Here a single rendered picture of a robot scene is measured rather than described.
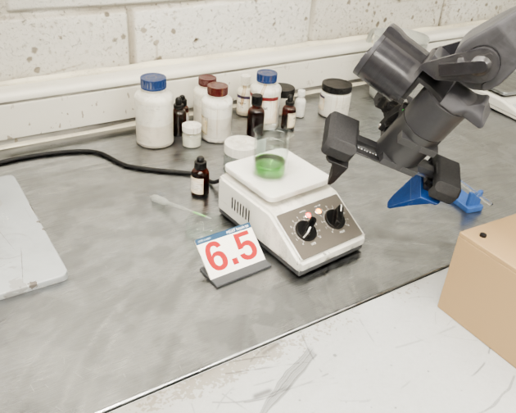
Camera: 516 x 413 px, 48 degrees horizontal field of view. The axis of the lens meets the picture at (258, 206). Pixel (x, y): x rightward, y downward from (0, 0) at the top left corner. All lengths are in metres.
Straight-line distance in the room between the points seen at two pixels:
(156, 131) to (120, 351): 0.52
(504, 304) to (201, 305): 0.36
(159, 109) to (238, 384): 0.59
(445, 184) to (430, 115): 0.12
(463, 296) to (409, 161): 0.18
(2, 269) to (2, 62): 0.45
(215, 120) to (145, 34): 0.23
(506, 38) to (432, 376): 0.37
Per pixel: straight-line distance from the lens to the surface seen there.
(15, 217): 0.93
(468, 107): 0.66
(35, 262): 0.83
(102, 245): 0.86
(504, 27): 0.64
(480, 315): 0.76
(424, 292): 0.82
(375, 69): 0.66
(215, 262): 0.79
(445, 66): 0.63
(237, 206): 0.86
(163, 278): 0.79
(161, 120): 1.09
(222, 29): 1.29
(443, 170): 0.76
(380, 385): 0.69
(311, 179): 0.86
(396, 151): 0.70
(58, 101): 1.14
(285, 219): 0.80
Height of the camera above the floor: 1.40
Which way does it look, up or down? 32 degrees down
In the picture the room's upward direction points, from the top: 4 degrees clockwise
